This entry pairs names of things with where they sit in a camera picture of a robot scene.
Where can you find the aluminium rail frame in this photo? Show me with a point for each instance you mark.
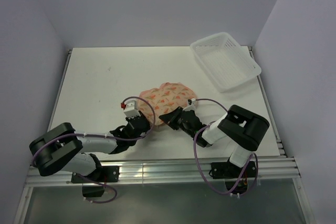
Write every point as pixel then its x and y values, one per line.
pixel 277 197

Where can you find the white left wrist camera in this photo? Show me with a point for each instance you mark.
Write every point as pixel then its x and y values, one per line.
pixel 130 109

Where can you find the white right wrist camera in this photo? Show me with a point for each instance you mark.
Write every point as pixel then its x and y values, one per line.
pixel 191 105

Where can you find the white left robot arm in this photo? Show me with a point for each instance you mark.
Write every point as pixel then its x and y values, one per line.
pixel 62 148

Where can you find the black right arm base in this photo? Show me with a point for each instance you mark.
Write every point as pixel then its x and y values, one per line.
pixel 222 170

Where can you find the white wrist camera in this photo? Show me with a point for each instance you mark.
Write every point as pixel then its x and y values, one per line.
pixel 130 109
pixel 191 105

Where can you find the white perforated plastic basket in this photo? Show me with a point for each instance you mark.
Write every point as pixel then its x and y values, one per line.
pixel 224 61

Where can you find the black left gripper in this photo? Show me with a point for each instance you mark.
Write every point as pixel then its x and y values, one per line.
pixel 147 126

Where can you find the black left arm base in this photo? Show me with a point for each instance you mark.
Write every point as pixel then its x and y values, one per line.
pixel 96 184

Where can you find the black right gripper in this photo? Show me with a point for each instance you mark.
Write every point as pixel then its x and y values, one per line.
pixel 170 117

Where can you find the pink floral mesh laundry bag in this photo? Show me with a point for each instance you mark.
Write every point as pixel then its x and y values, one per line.
pixel 167 98

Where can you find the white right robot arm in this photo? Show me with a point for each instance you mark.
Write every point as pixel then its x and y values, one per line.
pixel 246 128

